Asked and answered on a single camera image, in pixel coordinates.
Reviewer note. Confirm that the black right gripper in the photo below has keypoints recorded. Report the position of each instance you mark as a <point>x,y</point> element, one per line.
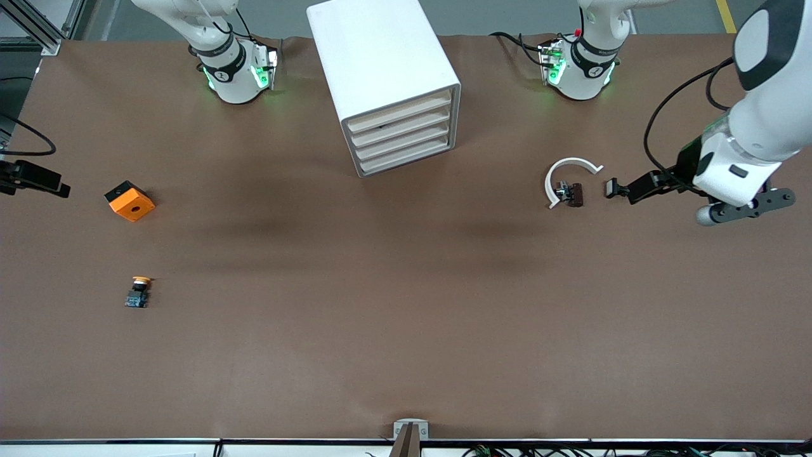
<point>25,175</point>

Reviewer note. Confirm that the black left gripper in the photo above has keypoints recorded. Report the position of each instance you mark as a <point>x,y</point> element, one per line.
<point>684,164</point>

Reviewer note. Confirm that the orange capped push button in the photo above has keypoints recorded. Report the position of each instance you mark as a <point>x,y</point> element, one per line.
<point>137,295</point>

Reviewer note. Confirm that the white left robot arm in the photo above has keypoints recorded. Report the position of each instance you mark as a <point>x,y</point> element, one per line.
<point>761,114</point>

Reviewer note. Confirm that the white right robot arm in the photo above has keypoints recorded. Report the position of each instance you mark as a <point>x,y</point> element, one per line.
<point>231,76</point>

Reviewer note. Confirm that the orange and black button housing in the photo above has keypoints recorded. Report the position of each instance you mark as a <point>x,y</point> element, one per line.
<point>132,206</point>

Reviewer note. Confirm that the small black contact block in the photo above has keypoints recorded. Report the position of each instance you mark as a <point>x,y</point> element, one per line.
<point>612,188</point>

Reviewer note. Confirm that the dark brown small component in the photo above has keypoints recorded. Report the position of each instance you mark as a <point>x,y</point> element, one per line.
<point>575,194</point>

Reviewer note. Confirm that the yellow floor tape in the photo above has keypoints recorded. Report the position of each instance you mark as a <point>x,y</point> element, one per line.
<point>726,16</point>

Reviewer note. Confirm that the brown table cover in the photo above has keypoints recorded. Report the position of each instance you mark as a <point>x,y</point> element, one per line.
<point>406,317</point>

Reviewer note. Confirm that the aluminium frame profile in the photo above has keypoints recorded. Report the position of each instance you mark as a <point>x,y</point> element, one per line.
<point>38,28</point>

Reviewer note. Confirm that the table edge rail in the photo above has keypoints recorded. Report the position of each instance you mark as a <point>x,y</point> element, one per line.
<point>127,447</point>

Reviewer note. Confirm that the grey metal bracket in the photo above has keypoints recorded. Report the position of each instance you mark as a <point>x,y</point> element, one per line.
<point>411,424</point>

